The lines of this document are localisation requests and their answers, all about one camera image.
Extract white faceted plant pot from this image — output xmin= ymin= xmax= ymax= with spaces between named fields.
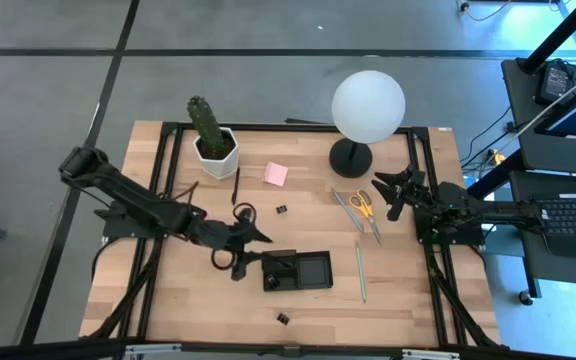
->
xmin=192 ymin=126 xmax=241 ymax=181

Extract black mesh desk organizer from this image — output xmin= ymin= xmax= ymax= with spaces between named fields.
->
xmin=261 ymin=249 xmax=334 ymax=293

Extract yellow-handled scissors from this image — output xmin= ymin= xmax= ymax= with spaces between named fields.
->
xmin=348 ymin=188 xmax=384 ymax=247

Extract black power adapter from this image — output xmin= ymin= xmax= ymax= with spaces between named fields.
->
xmin=534 ymin=59 xmax=576 ymax=106

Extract green cactus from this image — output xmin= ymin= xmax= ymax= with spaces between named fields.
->
xmin=186 ymin=95 xmax=227 ymax=156

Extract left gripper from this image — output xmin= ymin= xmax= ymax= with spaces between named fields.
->
xmin=195 ymin=202 xmax=274 ymax=282

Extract white globe table lamp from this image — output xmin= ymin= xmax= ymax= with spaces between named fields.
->
xmin=328 ymin=69 xmax=407 ymax=179

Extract black camera rail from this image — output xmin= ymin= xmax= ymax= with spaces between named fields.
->
xmin=0 ymin=337 xmax=576 ymax=360

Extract black monitor desk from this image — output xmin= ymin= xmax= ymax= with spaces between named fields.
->
xmin=500 ymin=57 xmax=576 ymax=177

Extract black diagonal pole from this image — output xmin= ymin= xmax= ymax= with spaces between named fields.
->
xmin=516 ymin=0 xmax=576 ymax=75

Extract pink sticky note pad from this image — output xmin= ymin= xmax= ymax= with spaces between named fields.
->
xmin=261 ymin=160 xmax=290 ymax=188

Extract slim black marker pen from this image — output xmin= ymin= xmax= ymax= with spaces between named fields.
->
xmin=231 ymin=166 xmax=242 ymax=207

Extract black keyboard desk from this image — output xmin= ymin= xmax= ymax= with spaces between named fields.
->
xmin=507 ymin=169 xmax=576 ymax=299

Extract black aluminium table frame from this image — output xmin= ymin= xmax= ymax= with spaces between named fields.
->
xmin=80 ymin=121 xmax=502 ymax=349

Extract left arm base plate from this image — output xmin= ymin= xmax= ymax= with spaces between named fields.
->
xmin=93 ymin=199 xmax=175 ymax=240

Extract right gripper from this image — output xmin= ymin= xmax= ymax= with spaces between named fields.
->
xmin=370 ymin=167 xmax=428 ymax=223

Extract green pencil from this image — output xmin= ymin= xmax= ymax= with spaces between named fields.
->
xmin=354 ymin=240 xmax=368 ymax=305

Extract orange cable with plug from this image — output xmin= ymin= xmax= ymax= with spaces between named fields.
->
xmin=456 ymin=0 xmax=517 ymax=22

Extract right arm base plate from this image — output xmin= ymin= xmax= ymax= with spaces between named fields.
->
xmin=414 ymin=207 xmax=492 ymax=247

